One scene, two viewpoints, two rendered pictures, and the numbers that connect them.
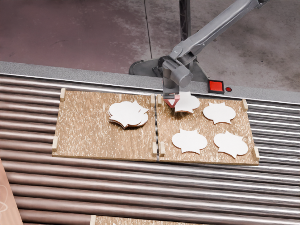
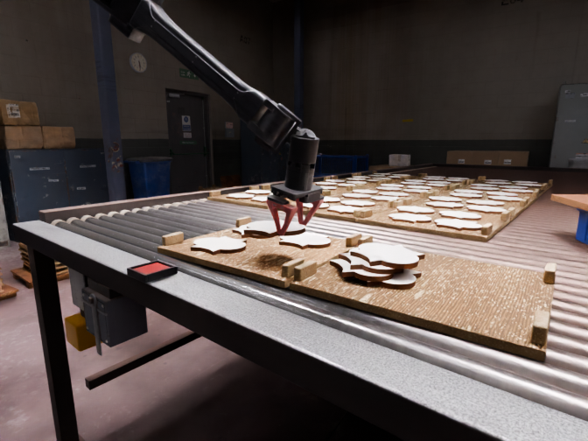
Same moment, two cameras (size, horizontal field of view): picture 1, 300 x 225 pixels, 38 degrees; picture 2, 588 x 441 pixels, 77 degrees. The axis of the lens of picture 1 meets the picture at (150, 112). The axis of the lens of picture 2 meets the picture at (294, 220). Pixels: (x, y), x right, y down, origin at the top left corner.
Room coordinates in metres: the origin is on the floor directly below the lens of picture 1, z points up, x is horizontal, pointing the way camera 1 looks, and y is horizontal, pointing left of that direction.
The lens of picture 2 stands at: (1.82, 0.48, 1.20)
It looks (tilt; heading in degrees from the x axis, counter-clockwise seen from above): 12 degrees down; 225
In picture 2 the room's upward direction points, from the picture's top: straight up
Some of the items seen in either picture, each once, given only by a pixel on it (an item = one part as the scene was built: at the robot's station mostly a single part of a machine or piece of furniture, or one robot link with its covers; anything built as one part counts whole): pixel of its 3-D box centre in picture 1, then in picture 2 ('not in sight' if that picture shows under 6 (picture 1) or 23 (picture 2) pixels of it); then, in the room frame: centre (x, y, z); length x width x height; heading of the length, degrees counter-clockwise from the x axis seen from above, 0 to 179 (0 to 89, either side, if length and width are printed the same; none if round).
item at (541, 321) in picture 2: (62, 94); (540, 326); (1.25, 0.38, 0.95); 0.06 x 0.02 x 0.03; 9
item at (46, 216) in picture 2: not in sight; (339, 180); (-0.47, -1.33, 0.90); 4.04 x 0.06 x 0.10; 6
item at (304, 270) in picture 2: (152, 100); (305, 269); (1.31, 0.00, 0.95); 0.06 x 0.02 x 0.03; 9
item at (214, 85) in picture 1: (215, 87); (152, 271); (1.50, -0.29, 0.92); 0.06 x 0.06 x 0.01; 6
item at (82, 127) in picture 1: (106, 124); (425, 282); (1.15, 0.17, 0.93); 0.41 x 0.35 x 0.02; 99
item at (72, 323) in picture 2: not in sight; (82, 304); (1.55, -0.66, 0.74); 0.09 x 0.08 x 0.24; 96
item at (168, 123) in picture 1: (204, 129); (262, 247); (1.22, -0.24, 0.93); 0.41 x 0.35 x 0.02; 99
